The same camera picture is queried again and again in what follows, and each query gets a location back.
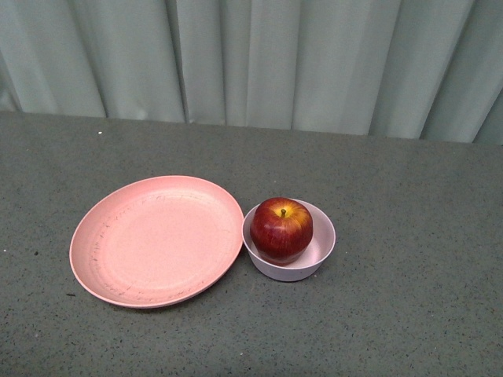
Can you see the red apple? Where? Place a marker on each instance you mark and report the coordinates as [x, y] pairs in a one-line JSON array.
[[281, 230]]

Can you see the light pink bowl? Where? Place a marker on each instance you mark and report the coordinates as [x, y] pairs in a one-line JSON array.
[[320, 247]]

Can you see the pink plate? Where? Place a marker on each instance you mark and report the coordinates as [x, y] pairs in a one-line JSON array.
[[157, 242]]

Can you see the grey-white curtain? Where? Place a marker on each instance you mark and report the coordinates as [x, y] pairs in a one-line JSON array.
[[408, 69]]

